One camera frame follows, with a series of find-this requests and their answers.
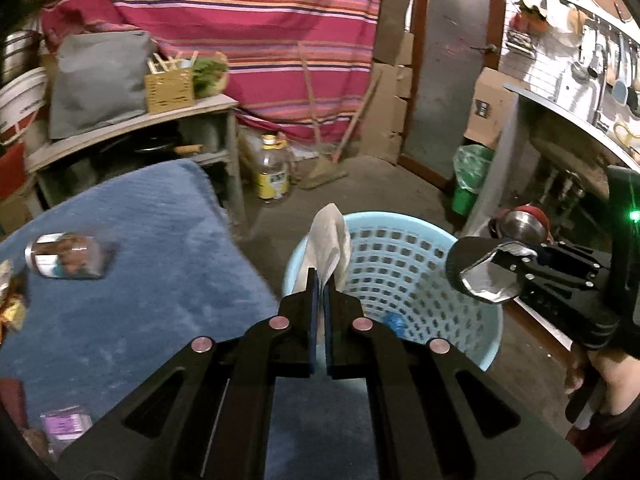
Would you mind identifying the steel stock pot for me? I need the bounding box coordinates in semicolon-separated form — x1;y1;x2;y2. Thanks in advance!
2;30;43;83

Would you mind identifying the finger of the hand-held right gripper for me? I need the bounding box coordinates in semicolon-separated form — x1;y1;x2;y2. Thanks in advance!
492;249;601;292
537;241;612;273

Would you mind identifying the blue knitted blanket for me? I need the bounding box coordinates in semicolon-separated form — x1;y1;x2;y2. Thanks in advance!
0;159;281;480

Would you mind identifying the straw broom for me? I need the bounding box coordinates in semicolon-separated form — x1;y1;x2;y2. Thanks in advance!
297;42;348;190

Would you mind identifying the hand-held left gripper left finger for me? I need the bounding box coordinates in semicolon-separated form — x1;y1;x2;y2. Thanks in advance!
52;267;321;480

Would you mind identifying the wooden chopstick holder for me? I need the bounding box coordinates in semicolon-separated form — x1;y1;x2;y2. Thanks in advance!
144;69;196;115

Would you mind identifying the dark red snack wrapper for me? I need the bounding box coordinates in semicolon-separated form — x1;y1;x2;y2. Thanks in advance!
0;377;28;431

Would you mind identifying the brown cardboard box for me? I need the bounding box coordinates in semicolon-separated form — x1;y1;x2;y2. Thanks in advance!
462;66;521;150

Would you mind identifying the light blue plastic basket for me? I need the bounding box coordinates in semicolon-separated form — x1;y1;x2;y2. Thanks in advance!
282;211;505;373

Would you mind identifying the bag of green vegetables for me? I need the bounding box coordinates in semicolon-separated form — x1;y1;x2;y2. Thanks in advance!
192;52;230;100

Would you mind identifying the grey cushion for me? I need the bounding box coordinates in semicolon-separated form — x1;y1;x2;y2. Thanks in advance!
48;30;158;140

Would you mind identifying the grey white paper napkin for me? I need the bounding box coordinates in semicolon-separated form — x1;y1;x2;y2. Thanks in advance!
292;203;353;296

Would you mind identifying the bundle of chopsticks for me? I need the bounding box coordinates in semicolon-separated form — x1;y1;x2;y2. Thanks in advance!
146;51;201;77

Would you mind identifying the purple bead package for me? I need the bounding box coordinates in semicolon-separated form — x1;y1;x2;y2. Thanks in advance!
40;405;93;453

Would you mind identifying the clear jar with brown contents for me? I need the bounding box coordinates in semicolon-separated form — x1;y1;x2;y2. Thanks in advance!
24;231;118;278

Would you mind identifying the black pot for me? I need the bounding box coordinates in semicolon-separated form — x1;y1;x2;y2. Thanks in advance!
135;135;203;157

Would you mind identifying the wooden side table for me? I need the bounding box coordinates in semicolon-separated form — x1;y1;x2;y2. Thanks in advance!
25;94;247;226

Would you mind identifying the steel bowl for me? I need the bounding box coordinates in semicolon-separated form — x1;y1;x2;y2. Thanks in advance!
487;204;551;246

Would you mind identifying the wall utensil rack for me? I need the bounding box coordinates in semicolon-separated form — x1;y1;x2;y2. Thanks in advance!
500;0;640;136

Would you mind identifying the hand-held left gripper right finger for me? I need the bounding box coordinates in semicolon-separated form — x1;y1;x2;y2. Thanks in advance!
322;280;586;480

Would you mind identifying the brown paper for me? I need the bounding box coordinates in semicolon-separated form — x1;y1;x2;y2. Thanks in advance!
22;427;53;463

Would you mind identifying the wooden framed door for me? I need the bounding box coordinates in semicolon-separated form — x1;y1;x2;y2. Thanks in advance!
400;0;511;181

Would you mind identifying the yellow label oil bottle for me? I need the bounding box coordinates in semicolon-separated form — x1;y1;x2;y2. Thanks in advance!
252;134;293;201

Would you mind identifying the red striped cloth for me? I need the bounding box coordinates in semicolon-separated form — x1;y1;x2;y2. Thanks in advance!
40;0;383;146

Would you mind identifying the steel counter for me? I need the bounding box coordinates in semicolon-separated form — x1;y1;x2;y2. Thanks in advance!
470;82;640;221

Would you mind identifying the red handled stick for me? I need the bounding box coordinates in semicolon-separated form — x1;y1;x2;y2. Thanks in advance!
332;70;383;163

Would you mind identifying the white plastic bucket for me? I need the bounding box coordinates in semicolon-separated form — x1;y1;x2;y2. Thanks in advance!
0;67;51;146

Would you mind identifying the stack of flattened cardboard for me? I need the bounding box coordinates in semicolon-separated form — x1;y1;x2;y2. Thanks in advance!
360;0;416;163

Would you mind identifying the person's right hand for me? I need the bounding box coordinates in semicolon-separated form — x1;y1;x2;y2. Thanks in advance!
565;345;640;413

